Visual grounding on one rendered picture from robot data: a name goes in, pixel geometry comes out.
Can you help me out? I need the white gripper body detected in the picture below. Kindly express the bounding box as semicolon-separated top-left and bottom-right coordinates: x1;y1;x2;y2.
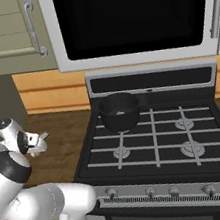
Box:
26;130;54;159

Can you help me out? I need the black cooking pot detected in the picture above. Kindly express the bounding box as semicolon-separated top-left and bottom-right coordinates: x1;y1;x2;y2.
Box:
96;89;146;136

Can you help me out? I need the pale garlic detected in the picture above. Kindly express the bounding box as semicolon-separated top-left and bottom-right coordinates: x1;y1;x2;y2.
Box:
113;108;128;117

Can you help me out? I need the silver stove knob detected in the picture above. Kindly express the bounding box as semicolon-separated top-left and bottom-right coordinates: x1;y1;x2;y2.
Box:
168;185;181;199
202;183;218;199
143;185;157;199
105;186;119;202

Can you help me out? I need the green cupboard door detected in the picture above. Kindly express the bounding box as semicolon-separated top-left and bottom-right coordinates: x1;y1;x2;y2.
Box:
0;0;59;80

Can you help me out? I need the black and silver stove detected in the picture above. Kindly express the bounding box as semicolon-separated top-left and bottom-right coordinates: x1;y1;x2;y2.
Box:
55;50;220;220

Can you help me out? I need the silver microwave oven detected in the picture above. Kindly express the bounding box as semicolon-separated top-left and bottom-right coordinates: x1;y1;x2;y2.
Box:
36;0;220;84

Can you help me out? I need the silver cupboard handle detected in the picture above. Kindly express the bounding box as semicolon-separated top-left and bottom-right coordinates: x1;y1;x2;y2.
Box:
22;0;49;59

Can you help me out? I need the silver microwave door handle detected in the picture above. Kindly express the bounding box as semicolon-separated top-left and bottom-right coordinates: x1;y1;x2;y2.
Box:
203;0;220;40

